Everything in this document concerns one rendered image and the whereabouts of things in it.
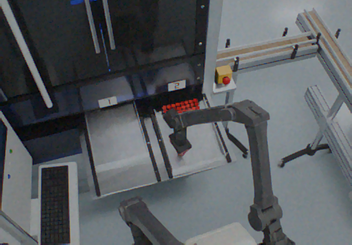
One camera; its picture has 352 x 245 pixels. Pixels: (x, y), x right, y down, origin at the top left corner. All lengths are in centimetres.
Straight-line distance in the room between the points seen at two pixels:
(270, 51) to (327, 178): 115
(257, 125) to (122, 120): 92
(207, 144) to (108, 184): 50
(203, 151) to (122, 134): 41
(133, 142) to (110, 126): 15
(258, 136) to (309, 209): 164
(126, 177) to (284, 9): 261
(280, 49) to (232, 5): 169
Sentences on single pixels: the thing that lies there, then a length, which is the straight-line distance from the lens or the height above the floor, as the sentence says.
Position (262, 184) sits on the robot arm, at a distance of 136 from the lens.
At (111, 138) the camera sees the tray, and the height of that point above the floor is 88.
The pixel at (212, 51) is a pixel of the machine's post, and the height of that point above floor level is 121.
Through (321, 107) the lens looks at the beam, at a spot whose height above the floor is 55.
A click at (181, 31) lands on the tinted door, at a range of 169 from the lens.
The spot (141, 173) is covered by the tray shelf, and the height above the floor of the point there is 88.
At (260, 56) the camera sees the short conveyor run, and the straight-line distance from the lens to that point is 224.
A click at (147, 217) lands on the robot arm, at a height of 146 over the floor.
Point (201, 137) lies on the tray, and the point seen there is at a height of 88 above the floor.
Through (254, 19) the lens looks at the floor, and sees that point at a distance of 381.
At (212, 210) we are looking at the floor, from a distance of 274.
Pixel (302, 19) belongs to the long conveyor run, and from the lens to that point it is 252.
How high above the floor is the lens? 258
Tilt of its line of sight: 58 degrees down
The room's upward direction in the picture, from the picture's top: 1 degrees counter-clockwise
